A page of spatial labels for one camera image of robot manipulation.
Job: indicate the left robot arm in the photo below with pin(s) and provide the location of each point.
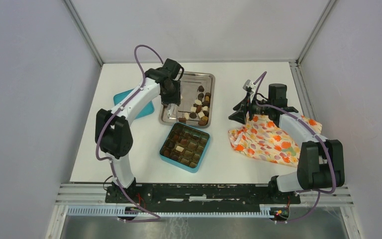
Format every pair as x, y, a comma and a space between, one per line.
113, 135

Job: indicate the metal serving tongs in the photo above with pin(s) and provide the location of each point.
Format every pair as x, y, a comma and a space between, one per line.
171, 111

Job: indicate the silver metal tray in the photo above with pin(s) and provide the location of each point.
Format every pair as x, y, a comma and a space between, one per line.
189, 81

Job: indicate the teal box lid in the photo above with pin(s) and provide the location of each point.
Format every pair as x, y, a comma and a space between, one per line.
147, 110

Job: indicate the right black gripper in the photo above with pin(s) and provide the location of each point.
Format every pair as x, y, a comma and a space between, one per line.
241, 110

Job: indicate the teal chocolate box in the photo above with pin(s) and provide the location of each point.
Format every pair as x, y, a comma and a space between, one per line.
185, 147

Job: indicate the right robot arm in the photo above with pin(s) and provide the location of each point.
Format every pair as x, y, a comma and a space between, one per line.
321, 162

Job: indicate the pile of assorted chocolates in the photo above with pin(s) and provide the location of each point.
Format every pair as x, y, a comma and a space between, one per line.
195, 107

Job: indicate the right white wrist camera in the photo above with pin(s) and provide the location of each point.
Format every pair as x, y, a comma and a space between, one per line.
250, 87

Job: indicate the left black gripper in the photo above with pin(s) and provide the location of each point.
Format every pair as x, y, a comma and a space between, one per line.
175, 99

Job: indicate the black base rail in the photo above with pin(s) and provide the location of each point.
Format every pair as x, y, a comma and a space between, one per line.
201, 198

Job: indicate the floral cloth bag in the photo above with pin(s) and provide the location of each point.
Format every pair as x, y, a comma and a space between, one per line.
261, 139

